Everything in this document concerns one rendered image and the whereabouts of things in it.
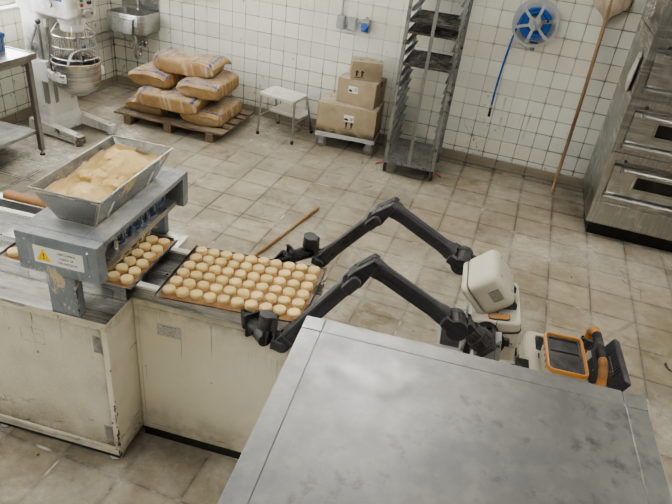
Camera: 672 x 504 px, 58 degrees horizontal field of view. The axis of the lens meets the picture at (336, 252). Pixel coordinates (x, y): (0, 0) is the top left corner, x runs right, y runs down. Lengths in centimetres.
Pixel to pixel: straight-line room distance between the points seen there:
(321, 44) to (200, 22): 139
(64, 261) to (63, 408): 82
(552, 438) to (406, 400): 18
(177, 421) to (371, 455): 228
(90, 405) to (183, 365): 43
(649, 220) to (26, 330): 462
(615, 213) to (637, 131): 72
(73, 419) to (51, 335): 47
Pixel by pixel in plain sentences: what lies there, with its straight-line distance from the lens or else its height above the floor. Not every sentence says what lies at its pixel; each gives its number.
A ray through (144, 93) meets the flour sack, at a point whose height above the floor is 37.
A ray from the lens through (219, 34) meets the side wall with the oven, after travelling 700.
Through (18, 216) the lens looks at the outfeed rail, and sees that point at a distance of 315.
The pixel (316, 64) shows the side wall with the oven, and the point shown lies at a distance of 659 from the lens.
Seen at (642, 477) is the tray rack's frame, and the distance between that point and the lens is 83.
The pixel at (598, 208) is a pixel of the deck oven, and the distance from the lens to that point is 552.
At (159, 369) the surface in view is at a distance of 278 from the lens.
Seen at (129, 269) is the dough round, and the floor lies 92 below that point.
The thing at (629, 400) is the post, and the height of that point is 182.
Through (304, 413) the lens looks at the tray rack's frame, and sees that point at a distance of 76.
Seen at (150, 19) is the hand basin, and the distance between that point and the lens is 719.
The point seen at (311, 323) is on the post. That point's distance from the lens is 88.
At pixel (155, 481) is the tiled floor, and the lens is 300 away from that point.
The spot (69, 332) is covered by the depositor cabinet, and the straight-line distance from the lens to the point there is 261.
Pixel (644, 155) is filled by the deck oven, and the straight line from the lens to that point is 537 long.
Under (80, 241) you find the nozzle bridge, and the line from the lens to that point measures 232.
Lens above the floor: 237
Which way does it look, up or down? 32 degrees down
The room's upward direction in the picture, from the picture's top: 7 degrees clockwise
